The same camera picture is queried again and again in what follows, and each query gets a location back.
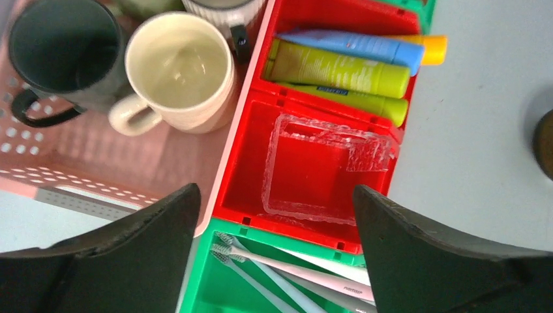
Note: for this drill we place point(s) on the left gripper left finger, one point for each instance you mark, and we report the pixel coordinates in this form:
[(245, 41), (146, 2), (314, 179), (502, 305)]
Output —
[(134, 264)]

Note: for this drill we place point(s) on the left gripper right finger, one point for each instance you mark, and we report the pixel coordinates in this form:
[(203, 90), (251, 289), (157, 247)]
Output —
[(416, 264)]

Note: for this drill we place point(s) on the clear acrylic holder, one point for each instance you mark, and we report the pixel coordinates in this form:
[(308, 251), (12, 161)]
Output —
[(312, 167)]

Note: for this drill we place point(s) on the black mug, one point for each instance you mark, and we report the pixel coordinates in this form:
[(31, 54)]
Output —
[(74, 50)]

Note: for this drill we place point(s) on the white toothbrush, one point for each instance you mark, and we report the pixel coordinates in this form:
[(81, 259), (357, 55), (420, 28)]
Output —
[(355, 273)]

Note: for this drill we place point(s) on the brown wooden oval tray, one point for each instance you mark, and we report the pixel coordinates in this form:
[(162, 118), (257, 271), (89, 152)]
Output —
[(542, 144)]

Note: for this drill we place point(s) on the green bin with toothbrushes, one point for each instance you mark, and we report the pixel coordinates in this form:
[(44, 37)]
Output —
[(214, 287)]

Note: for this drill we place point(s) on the pink perforated basket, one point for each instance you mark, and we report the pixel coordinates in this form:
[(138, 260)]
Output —
[(87, 166)]

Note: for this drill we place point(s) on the red plastic bin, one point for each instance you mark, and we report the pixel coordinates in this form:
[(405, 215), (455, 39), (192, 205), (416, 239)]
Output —
[(239, 197)]

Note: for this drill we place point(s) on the cream mug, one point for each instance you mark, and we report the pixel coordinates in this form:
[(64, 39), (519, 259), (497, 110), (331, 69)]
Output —
[(182, 72)]

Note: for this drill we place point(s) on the green mug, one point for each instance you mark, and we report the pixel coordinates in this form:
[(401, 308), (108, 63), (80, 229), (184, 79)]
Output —
[(144, 9)]

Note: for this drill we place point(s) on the green bin at back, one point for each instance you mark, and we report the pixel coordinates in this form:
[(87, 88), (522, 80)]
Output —
[(424, 9)]

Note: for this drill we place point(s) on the white ribbed mug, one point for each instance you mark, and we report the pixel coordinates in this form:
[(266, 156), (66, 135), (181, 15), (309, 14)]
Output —
[(231, 18)]

